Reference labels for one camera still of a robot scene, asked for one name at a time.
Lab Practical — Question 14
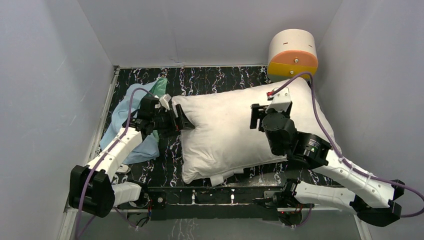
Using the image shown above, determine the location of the light blue pillowcase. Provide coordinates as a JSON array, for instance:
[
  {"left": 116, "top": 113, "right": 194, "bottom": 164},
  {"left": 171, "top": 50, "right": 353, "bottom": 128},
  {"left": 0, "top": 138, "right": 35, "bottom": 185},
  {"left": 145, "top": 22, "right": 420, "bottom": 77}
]
[{"left": 99, "top": 81, "right": 159, "bottom": 165}]

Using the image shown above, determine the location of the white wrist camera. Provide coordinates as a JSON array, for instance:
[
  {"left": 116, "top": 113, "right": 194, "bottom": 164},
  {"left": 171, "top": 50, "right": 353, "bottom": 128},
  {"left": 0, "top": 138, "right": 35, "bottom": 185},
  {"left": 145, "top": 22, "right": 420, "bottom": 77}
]
[
  {"left": 159, "top": 94, "right": 172, "bottom": 111},
  {"left": 265, "top": 87, "right": 292, "bottom": 116}
]

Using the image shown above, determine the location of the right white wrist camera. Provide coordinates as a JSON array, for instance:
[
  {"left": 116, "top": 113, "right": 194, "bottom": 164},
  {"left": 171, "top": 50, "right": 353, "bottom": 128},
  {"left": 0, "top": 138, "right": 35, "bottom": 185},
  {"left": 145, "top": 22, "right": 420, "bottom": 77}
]
[{"left": 265, "top": 87, "right": 292, "bottom": 116}]

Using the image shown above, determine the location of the green patterned satin pillowcase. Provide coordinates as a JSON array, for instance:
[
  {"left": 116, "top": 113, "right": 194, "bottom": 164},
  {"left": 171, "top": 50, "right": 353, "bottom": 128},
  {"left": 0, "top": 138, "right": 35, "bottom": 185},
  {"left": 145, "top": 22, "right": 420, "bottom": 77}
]
[{"left": 150, "top": 77, "right": 168, "bottom": 143}]

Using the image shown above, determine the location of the small white clip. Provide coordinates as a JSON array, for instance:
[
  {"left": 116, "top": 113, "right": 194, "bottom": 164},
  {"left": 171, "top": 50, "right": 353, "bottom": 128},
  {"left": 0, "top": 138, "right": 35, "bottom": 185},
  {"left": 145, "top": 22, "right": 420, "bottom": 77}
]
[{"left": 116, "top": 164, "right": 131, "bottom": 174}]

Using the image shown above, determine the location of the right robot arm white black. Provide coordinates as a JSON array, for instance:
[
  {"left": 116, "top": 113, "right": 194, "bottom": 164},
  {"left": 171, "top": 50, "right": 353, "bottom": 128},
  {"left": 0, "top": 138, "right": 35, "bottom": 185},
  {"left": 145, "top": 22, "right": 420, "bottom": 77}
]
[{"left": 250, "top": 104, "right": 404, "bottom": 227}]

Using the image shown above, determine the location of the cylindrical beige drawer box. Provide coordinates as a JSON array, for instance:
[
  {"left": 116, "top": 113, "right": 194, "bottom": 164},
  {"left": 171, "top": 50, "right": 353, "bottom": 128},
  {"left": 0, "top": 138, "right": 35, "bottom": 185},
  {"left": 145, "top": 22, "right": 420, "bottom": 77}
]
[{"left": 267, "top": 28, "right": 319, "bottom": 83}]

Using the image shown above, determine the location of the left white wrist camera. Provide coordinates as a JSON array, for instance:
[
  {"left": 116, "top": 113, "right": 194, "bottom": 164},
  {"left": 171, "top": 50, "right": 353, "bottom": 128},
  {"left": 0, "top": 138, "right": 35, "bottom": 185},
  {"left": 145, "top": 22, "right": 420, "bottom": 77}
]
[{"left": 159, "top": 94, "right": 172, "bottom": 111}]

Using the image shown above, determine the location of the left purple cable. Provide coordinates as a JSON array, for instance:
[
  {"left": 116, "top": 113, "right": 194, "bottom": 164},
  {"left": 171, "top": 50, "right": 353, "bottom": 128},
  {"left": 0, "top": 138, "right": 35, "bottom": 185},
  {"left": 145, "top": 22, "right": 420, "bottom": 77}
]
[{"left": 73, "top": 87, "right": 157, "bottom": 240}]

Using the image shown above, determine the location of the white pillow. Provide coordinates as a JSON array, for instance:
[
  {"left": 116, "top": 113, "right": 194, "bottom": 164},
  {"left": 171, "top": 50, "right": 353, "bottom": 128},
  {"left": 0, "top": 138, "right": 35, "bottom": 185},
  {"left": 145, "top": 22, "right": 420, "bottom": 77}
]
[{"left": 171, "top": 77, "right": 342, "bottom": 187}]

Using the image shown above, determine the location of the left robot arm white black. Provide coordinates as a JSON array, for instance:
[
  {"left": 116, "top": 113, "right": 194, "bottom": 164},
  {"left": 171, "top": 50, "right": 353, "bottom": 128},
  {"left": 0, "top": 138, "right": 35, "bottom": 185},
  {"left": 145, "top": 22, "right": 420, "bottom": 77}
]
[{"left": 68, "top": 94, "right": 195, "bottom": 218}]

